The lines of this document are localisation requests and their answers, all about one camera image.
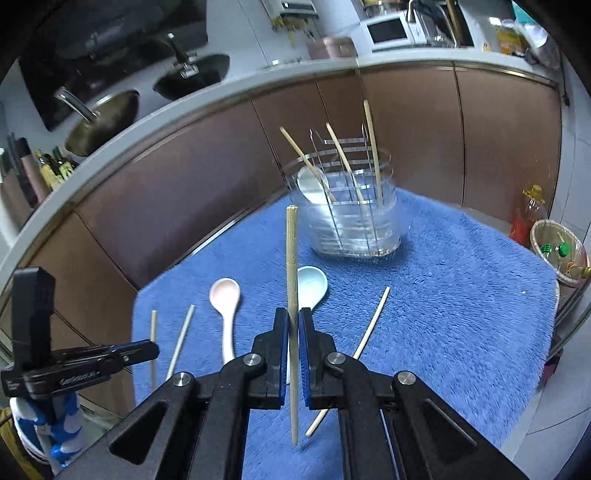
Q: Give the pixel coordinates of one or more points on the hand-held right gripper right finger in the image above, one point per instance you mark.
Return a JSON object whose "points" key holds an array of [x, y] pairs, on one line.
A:
{"points": [[305, 360]]}

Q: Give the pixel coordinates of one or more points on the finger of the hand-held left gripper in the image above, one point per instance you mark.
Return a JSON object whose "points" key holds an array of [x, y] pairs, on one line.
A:
{"points": [[138, 348], [131, 362]]}

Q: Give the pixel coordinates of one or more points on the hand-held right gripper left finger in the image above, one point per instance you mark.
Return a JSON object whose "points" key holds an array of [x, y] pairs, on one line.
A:
{"points": [[280, 350]]}

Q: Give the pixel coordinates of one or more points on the light blue ceramic spoon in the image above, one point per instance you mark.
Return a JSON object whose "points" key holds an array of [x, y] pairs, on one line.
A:
{"points": [[313, 284]]}

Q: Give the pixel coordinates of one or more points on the white ceramic spoon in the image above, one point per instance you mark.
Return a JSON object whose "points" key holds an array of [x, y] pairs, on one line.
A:
{"points": [[309, 184], [225, 295]]}

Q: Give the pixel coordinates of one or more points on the clear cutlery holder basket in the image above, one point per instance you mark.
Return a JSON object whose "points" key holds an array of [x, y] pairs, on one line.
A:
{"points": [[351, 230]]}

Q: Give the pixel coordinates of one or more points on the black knife block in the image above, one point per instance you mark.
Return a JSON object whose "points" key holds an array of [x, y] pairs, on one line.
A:
{"points": [[23, 184]]}

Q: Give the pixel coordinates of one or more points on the blue fluffy mat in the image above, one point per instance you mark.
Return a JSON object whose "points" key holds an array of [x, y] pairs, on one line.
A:
{"points": [[438, 323]]}

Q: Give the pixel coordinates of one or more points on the oil bottle on counter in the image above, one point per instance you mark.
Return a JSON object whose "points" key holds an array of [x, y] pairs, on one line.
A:
{"points": [[48, 175]]}

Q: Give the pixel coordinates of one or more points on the brass wok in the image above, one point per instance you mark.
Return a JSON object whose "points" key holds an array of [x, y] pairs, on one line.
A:
{"points": [[101, 122]]}

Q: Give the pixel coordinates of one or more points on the dark red stool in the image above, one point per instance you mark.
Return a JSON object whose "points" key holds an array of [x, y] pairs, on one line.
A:
{"points": [[552, 369]]}

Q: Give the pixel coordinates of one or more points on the wicker basket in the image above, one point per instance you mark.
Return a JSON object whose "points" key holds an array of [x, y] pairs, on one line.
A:
{"points": [[545, 270]]}

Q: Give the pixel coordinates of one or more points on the green plastic bottle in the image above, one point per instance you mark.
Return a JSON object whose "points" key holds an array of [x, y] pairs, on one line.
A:
{"points": [[547, 249], [562, 249]]}

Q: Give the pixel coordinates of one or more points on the cooking oil bottle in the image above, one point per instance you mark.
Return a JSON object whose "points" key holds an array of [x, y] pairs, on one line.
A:
{"points": [[531, 217]]}

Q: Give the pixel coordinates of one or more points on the black wok with lid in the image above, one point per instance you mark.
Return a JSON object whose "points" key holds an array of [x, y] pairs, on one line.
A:
{"points": [[194, 76]]}

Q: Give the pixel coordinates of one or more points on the black range hood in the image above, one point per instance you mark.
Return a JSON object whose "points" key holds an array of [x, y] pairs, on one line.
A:
{"points": [[115, 46]]}

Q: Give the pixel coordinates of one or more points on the brown rice cooker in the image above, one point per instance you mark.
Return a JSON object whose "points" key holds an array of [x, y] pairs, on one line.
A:
{"points": [[330, 48]]}

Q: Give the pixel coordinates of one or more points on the white microwave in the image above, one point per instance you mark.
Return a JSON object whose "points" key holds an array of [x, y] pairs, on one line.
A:
{"points": [[388, 30]]}

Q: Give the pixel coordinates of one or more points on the white water heater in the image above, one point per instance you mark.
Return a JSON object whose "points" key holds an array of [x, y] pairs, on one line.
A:
{"points": [[291, 7]]}

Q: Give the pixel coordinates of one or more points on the steel kitchen faucet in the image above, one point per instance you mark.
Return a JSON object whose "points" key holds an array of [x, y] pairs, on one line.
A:
{"points": [[434, 32]]}

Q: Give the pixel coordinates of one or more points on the grey plastic bag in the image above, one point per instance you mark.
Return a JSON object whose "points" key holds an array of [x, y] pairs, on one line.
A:
{"points": [[545, 46]]}

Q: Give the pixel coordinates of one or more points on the teal plastic bag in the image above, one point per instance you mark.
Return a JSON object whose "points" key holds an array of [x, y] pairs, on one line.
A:
{"points": [[526, 14]]}

